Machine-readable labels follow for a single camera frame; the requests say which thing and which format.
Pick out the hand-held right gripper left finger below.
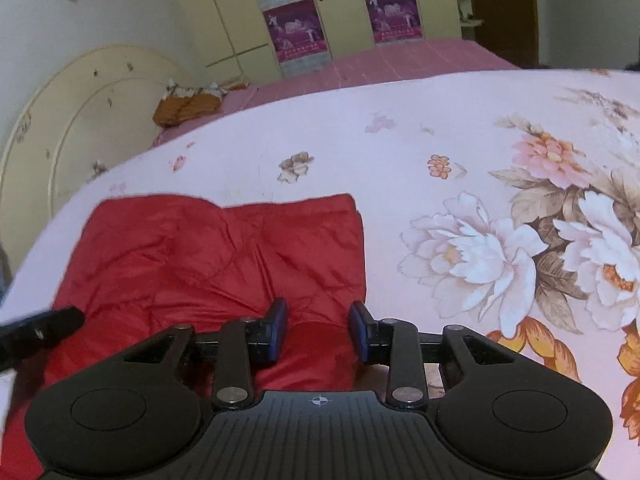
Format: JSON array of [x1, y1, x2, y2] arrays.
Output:
[[122, 297, 290, 413]]

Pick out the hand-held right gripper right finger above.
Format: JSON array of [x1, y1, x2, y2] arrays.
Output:
[[347, 301, 521, 413]]

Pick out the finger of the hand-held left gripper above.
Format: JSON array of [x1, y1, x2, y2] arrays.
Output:
[[0, 306, 85, 372]]

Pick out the red puffer jacket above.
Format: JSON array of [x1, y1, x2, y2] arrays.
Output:
[[0, 192, 368, 480]]

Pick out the white floral bed sheet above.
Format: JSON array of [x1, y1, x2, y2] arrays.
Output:
[[0, 67, 640, 480]]

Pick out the cream bed headboard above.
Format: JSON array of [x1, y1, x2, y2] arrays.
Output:
[[0, 45, 201, 281]]

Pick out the pink checked bed cover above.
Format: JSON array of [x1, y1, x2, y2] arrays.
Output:
[[150, 37, 521, 148]]

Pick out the pale yellow wardrobe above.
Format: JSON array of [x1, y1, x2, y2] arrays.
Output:
[[165, 0, 463, 86]]

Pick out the pale yellow corner shelf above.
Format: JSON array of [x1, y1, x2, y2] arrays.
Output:
[[450, 0, 486, 41]]

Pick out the brown wooden door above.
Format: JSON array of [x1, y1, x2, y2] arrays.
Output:
[[465, 0, 541, 68]]

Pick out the purple wall poster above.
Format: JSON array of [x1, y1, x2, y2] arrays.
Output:
[[262, 0, 328, 63], [362, 0, 423, 43]]

